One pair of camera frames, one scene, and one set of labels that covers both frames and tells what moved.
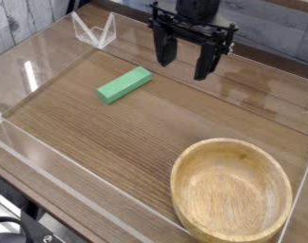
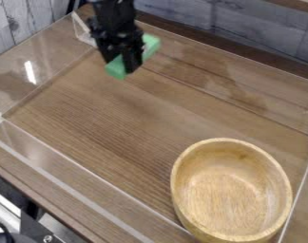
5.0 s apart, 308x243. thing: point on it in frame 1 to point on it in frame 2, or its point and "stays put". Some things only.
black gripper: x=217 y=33 to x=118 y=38
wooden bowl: x=232 y=191 stays put
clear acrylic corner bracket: x=94 y=36 stays put
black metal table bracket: x=39 y=234 stays put
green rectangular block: x=121 y=85 to x=115 y=67
